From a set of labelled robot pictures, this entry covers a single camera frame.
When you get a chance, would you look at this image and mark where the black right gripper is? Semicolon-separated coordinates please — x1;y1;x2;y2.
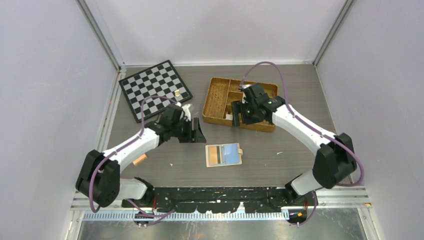
231;99;263;127

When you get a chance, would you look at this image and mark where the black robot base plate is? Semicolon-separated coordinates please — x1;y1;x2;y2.
121;186;315;214

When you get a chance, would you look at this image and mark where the beige leather card holder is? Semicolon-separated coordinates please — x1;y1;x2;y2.
205;143;243;168

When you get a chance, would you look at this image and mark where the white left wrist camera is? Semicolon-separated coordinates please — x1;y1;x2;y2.
181;103;194;122

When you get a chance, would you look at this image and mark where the black white chessboard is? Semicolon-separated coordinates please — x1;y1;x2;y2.
118;60;193;123

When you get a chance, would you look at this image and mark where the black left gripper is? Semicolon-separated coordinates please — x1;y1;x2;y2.
170;117;205;143

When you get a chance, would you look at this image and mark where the woven wicker divided tray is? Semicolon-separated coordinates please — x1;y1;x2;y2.
202;77;278;133

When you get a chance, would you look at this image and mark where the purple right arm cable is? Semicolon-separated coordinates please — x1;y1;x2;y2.
239;61;365;228

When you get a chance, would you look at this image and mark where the white card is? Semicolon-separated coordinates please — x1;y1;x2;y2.
225;114;233;121

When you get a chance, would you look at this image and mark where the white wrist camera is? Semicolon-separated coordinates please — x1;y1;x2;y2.
238;84;252;93
181;103;194;122

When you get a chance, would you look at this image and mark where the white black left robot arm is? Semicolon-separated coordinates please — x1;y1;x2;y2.
75;102;206;213

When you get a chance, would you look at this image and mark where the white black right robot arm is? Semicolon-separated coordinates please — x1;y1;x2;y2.
231;83;358;205

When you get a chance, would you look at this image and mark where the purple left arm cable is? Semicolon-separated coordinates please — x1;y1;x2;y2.
89;95;182;227

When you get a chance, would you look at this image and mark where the red orange patterned card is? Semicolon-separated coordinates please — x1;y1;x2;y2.
132;154;147;166

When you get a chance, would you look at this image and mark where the gold card black stripe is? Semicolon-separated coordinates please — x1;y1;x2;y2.
208;145;221;165

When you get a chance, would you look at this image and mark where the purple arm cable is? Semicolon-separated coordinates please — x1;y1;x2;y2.
239;61;365;228
89;95;182;227

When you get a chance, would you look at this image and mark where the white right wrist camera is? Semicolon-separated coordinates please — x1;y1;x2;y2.
238;84;252;93

